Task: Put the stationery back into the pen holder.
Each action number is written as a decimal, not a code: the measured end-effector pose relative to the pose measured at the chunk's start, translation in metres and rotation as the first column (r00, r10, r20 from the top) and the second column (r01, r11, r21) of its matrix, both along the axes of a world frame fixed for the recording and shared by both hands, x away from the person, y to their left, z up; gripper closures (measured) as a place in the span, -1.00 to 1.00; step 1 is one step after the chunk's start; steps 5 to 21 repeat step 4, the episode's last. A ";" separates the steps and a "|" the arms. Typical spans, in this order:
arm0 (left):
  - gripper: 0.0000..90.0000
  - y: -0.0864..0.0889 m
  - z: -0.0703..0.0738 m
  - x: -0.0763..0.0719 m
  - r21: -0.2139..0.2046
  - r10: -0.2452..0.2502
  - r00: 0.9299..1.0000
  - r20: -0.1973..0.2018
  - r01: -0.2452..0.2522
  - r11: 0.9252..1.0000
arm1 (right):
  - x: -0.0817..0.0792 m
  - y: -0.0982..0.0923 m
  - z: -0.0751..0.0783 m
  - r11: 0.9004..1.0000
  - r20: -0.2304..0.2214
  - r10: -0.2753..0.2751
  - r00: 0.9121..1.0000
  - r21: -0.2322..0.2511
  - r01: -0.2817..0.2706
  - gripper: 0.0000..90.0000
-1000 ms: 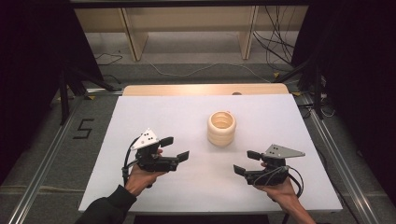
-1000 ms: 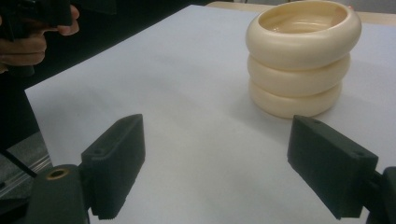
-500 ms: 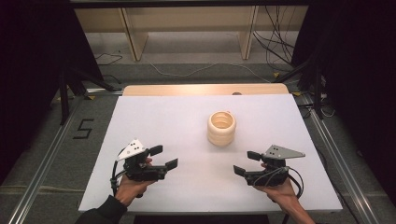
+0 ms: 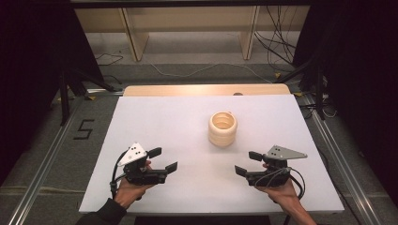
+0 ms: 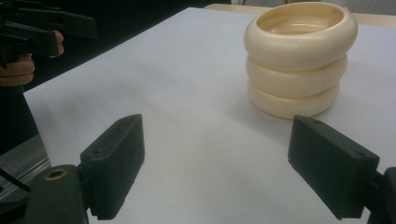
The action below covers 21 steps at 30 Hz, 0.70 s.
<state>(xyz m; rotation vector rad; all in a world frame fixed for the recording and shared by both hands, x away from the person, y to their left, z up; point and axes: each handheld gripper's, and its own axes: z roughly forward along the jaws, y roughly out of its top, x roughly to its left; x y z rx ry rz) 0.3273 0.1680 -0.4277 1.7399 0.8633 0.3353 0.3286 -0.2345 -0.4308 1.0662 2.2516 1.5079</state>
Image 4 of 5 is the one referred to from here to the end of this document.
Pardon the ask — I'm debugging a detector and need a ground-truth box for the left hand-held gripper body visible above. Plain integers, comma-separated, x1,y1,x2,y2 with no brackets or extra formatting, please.
116,142,168,186

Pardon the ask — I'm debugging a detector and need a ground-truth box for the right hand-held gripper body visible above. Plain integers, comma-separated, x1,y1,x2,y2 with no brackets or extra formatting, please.
244,144,309,188

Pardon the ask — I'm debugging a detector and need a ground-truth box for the cream ribbed cup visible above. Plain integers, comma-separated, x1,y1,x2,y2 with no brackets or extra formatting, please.
207,111,238,148

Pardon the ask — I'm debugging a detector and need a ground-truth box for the person's right hand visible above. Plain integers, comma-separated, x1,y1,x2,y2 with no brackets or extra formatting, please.
254,162,302,208

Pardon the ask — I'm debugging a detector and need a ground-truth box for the person's left hand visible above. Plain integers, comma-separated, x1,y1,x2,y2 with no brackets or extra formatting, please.
114,159,155,210

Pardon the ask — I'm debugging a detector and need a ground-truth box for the white board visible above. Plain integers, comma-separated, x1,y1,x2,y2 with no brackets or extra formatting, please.
78,94,345,216

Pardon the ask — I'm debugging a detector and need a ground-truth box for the light wooden table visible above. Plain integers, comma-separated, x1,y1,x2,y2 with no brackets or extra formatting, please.
122,83,291,98

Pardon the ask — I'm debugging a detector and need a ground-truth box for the black tripod stand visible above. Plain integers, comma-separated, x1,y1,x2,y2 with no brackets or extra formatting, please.
275,55,329,121
58,67,117,127

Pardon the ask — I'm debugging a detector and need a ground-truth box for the light wooden shelf unit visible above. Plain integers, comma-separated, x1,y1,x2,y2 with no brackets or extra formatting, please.
74,6,311,62

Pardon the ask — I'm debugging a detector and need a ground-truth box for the dark curtain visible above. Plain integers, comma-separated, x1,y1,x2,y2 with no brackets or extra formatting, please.
0,0,105,186
293,0,398,207

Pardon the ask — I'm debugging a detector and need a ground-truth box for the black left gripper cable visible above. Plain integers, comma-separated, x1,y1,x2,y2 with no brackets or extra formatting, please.
109,150,130,200

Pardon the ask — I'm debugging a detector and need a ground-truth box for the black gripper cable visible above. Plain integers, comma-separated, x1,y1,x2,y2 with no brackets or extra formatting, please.
253,167,307,201
109,150,130,200

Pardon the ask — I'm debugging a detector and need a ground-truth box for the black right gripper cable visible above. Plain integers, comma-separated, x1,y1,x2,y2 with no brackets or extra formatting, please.
253,167,307,201

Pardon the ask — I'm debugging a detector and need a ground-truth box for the aluminium floor rail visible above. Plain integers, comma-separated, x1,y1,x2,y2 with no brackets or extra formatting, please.
8,97,86,225
300,93,382,225

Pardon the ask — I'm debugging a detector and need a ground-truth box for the short aluminium rail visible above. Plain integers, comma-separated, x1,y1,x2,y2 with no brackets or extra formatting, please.
85,88,125,97

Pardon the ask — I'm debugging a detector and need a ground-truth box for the white floor cable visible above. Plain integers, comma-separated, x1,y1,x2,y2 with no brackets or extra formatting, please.
149,62,274,84

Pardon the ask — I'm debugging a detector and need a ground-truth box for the thin black floor cable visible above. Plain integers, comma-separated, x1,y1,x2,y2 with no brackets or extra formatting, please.
95,52,125,67

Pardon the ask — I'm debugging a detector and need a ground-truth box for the bundle of black cables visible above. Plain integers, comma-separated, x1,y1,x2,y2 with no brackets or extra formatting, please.
253,5,302,66

